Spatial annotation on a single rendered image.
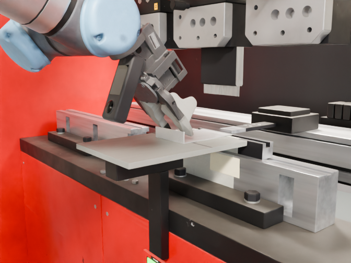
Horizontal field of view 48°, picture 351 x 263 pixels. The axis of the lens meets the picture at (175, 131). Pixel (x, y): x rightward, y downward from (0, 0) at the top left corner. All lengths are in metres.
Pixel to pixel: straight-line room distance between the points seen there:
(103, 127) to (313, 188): 0.69
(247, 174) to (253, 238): 0.15
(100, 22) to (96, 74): 1.18
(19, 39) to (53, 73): 0.98
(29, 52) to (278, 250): 0.45
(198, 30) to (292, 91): 0.59
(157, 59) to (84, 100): 0.92
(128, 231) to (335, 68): 0.74
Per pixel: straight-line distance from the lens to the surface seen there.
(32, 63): 0.57
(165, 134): 0.76
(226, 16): 0.76
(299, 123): 0.95
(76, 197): 1.12
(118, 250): 0.97
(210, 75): 0.83
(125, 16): 0.46
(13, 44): 0.57
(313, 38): 0.64
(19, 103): 1.50
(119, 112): 0.65
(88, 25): 0.44
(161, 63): 0.68
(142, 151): 0.66
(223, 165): 0.79
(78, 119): 1.33
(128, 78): 0.65
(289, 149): 1.00
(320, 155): 0.96
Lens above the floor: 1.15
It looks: 10 degrees down
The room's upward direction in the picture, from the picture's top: straight up
